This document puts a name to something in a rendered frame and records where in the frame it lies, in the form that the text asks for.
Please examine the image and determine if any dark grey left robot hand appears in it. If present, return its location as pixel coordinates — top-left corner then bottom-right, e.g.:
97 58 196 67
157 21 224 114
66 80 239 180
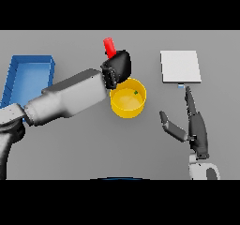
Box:
99 50 132 90

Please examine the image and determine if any blue tray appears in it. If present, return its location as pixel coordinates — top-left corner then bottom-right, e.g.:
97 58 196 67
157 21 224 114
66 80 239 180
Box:
0 54 56 123

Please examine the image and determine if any yellow bowl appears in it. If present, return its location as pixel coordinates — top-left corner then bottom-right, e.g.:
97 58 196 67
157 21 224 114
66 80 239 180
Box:
109 77 147 119

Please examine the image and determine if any pale square measuring scale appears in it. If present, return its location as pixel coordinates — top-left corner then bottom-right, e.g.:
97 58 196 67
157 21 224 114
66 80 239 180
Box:
159 50 203 89

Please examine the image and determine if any red beaker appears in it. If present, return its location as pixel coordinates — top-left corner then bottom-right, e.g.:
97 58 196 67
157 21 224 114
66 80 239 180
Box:
102 37 117 60

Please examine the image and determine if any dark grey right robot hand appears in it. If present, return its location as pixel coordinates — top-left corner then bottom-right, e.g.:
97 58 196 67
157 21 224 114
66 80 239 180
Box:
158 85 210 160

